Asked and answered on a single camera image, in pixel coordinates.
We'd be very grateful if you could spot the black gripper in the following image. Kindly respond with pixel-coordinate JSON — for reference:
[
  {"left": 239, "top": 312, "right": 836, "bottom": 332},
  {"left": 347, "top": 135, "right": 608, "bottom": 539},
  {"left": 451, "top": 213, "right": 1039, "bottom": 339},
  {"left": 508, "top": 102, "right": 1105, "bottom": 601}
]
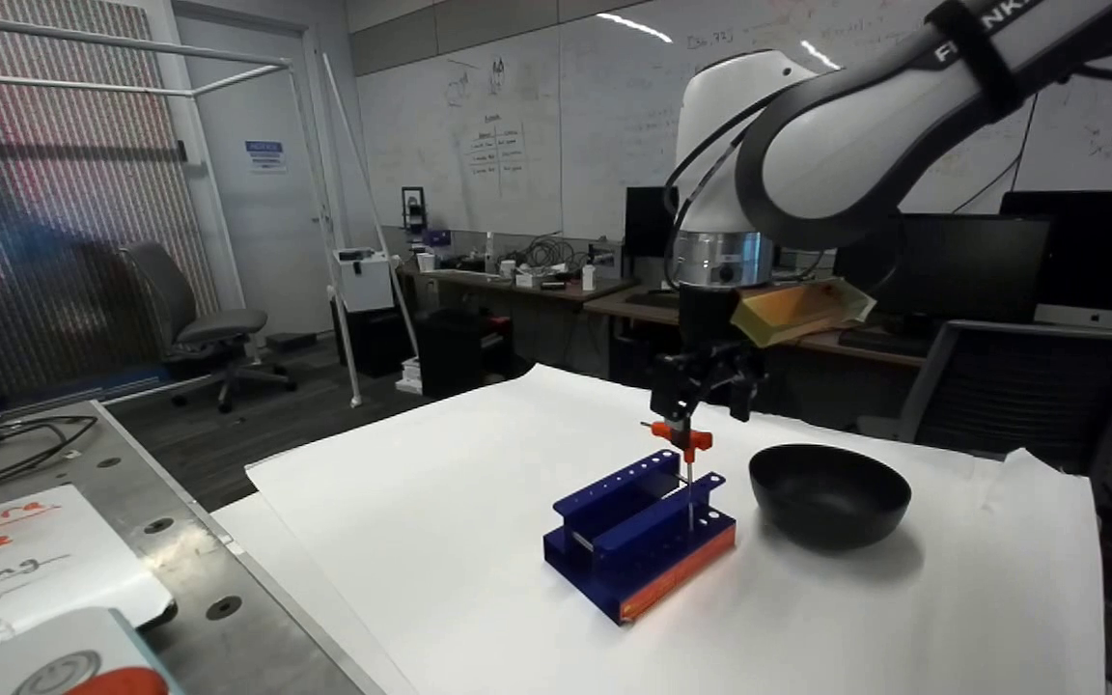
[{"left": 650, "top": 283, "right": 768, "bottom": 425}]

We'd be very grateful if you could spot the orange and silver tool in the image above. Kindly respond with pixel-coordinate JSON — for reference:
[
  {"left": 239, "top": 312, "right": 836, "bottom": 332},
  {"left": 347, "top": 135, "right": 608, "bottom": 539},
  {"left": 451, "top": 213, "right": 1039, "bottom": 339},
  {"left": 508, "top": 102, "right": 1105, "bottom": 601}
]
[{"left": 638, "top": 411, "right": 717, "bottom": 490}]

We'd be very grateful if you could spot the black bowl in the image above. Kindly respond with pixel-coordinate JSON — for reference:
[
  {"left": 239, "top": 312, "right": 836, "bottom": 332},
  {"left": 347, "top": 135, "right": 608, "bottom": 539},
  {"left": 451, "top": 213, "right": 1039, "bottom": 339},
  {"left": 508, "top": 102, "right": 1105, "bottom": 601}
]
[{"left": 744, "top": 438, "right": 914, "bottom": 554}]

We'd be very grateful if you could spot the yellow cardboard box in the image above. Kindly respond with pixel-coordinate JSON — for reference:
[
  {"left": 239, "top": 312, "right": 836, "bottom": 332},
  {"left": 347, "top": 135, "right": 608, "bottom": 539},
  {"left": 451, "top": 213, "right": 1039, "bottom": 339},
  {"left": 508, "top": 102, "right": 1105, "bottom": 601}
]
[{"left": 726, "top": 272, "right": 880, "bottom": 352}]

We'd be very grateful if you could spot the small black monitor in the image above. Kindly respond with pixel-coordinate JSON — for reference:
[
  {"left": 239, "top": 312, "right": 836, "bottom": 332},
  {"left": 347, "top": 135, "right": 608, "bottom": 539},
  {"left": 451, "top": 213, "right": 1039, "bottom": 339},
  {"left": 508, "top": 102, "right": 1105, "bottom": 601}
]
[{"left": 621, "top": 180, "right": 681, "bottom": 262}]

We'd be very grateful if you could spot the blue rack with orange base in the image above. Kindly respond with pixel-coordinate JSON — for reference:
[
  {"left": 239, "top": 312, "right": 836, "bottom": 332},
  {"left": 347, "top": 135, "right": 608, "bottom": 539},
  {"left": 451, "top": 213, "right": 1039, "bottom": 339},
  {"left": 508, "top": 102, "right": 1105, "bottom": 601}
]
[{"left": 540, "top": 445, "right": 741, "bottom": 629}]

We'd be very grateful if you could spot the cluttered brown desk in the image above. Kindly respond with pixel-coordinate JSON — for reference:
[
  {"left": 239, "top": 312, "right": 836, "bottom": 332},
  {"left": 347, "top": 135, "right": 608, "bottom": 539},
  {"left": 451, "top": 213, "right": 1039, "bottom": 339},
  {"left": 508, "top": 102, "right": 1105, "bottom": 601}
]
[{"left": 414, "top": 262, "right": 638, "bottom": 379}]

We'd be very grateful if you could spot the large black monitor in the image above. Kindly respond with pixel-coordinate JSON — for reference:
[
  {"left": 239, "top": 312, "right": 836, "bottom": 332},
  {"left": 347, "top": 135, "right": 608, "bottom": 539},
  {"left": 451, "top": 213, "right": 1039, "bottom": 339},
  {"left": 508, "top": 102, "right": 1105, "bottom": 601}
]
[{"left": 836, "top": 213, "right": 1056, "bottom": 339}]

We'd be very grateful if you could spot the white paper table cover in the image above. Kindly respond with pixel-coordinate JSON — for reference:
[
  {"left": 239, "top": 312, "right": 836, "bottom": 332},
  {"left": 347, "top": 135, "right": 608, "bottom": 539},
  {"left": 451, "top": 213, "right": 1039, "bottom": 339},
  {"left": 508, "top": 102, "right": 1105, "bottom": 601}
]
[{"left": 208, "top": 359, "right": 1112, "bottom": 695}]

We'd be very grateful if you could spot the grey mesh chair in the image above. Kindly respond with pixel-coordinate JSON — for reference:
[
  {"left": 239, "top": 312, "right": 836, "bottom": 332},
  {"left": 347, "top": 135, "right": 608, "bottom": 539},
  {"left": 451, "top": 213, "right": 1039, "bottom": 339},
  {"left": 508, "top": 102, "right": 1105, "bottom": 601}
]
[{"left": 898, "top": 317, "right": 1112, "bottom": 483}]

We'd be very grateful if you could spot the whiteboard with writing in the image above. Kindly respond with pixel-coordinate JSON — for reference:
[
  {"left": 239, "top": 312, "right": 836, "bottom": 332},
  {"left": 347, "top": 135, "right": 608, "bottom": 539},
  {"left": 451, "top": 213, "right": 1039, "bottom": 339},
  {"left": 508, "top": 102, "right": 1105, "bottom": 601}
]
[{"left": 354, "top": 0, "right": 1112, "bottom": 245}]

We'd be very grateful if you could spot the white box device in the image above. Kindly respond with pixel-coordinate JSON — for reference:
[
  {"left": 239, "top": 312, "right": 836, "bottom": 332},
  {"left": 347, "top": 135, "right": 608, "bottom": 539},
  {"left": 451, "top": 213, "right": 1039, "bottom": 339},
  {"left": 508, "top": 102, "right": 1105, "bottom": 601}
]
[{"left": 334, "top": 244, "right": 402, "bottom": 317}]

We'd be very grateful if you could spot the black monitor with white base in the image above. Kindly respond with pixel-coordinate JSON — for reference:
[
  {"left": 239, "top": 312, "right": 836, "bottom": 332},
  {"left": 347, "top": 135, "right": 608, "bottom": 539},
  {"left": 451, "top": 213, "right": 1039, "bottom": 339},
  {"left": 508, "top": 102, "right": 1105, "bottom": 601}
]
[{"left": 998, "top": 189, "right": 1112, "bottom": 339}]

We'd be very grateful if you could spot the white door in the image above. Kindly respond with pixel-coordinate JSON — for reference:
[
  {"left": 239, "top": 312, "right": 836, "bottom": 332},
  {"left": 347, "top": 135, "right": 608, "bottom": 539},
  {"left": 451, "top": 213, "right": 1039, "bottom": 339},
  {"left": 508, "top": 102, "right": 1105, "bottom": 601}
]
[{"left": 174, "top": 11, "right": 338, "bottom": 342}]

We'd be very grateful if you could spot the blue door sign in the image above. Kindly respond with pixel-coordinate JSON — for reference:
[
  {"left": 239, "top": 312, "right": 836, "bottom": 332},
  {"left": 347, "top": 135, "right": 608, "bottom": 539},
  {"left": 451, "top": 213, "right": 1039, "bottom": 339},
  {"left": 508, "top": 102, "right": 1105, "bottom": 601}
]
[{"left": 245, "top": 135, "right": 289, "bottom": 172}]

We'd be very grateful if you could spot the grey office chair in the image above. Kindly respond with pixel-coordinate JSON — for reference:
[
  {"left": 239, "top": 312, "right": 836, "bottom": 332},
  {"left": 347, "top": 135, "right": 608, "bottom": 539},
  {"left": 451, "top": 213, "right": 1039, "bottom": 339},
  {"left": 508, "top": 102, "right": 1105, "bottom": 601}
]
[{"left": 115, "top": 240, "right": 302, "bottom": 418}]

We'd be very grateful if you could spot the white and red book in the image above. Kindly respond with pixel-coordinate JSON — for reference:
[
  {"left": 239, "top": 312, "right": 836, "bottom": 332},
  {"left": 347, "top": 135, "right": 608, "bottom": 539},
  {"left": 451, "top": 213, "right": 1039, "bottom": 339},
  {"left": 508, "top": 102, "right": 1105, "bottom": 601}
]
[{"left": 0, "top": 606, "right": 186, "bottom": 695}]

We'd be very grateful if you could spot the white paper with handwriting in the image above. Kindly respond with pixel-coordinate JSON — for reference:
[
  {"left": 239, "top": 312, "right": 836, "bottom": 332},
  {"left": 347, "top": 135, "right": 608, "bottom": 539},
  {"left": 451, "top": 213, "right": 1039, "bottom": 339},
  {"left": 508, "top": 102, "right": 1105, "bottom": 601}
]
[{"left": 0, "top": 483, "right": 179, "bottom": 676}]

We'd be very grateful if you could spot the black wall phone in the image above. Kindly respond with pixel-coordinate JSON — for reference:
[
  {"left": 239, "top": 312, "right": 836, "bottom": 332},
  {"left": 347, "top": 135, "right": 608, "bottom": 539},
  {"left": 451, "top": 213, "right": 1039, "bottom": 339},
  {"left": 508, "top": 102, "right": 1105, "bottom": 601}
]
[{"left": 398, "top": 180, "right": 432, "bottom": 240}]

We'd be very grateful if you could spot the white pipe frame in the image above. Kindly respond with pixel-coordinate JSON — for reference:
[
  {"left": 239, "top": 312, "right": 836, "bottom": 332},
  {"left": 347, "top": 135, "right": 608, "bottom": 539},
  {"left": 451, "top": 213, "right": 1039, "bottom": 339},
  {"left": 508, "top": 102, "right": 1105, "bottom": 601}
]
[{"left": 0, "top": 11, "right": 427, "bottom": 409}]

